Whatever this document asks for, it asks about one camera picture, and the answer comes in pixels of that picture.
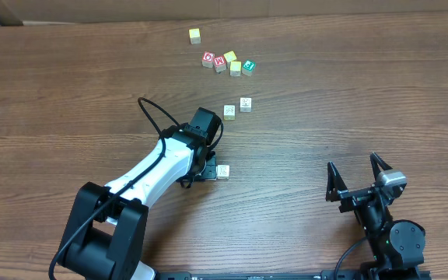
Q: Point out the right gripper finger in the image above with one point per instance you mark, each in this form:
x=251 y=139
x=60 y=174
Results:
x=335 y=184
x=379 y=167

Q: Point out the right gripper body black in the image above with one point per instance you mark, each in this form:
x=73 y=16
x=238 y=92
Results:
x=354 y=197

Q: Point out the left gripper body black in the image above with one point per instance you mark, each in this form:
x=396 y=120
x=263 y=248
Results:
x=206 y=169

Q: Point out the white block row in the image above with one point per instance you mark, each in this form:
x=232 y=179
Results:
x=245 y=104
x=229 y=112
x=223 y=172

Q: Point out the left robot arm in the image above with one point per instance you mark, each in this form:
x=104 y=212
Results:
x=104 y=235

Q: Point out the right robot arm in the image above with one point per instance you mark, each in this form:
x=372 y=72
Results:
x=397 y=245

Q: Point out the red M wooden block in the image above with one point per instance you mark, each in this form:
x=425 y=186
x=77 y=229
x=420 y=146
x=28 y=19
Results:
x=220 y=64

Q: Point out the yellow block lower cluster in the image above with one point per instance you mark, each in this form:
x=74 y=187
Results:
x=235 y=68

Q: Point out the yellow block cluster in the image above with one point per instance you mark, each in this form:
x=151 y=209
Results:
x=235 y=68
x=229 y=57

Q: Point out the green wooden block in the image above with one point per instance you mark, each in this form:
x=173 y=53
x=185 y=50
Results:
x=248 y=67

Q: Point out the red O wooden block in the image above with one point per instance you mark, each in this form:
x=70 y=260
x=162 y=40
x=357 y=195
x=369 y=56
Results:
x=208 y=59

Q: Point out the yellow block upper cluster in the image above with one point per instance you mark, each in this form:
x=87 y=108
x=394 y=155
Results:
x=229 y=57

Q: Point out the far yellow wooden block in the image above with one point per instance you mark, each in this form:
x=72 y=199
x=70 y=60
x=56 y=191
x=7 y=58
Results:
x=195 y=36

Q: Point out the cardboard box back edge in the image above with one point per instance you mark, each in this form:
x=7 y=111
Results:
x=16 y=12

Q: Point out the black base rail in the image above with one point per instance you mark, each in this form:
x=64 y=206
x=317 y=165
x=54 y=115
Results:
x=323 y=275

